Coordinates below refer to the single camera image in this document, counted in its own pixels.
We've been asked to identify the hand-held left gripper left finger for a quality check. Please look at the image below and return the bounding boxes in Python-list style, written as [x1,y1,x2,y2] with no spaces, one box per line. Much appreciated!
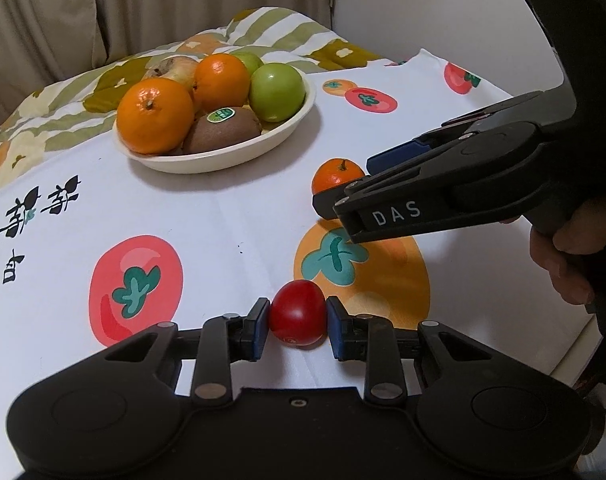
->
[90,297,271,406]

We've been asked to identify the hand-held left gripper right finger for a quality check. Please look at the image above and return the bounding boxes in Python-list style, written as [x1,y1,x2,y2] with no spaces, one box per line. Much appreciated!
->
[325,296,508,404]

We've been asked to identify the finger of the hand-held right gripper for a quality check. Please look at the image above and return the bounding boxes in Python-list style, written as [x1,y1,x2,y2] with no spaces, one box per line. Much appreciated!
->
[313,132,471,221]
[367,91,546,173]

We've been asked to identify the small mandarin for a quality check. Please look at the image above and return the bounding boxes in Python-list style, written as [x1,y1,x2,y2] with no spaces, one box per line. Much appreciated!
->
[311,158,365,196]

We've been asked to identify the red tomato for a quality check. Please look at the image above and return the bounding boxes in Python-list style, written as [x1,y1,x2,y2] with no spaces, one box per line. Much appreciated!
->
[268,281,328,347]

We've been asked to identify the cream cartoon print plate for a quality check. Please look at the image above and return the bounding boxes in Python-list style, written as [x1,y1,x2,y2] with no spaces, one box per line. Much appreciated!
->
[112,72,317,175]

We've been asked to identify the green apple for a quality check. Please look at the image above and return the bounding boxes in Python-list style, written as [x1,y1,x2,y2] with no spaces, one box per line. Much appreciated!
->
[231,51,265,77]
[248,62,306,123]

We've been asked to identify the brown kiwi with sticker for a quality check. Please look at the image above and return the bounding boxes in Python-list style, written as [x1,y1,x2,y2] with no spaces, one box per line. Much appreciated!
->
[183,106,262,155]

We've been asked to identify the orange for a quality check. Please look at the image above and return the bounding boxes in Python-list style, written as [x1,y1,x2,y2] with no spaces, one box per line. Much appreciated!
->
[116,80,195,156]
[193,53,251,113]

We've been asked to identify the person's right hand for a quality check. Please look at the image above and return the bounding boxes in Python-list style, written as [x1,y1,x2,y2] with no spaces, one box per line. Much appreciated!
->
[529,192,606,307]

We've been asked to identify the white fruit print cloth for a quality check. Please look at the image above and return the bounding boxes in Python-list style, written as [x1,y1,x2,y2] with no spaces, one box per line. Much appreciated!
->
[0,49,604,461]

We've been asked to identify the reddish yellow apple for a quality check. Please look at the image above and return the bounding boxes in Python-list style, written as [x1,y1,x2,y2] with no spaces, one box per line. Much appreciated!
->
[142,56,201,91]

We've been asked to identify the floral striped blanket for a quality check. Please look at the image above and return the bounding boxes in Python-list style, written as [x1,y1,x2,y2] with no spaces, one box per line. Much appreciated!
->
[0,7,384,196]

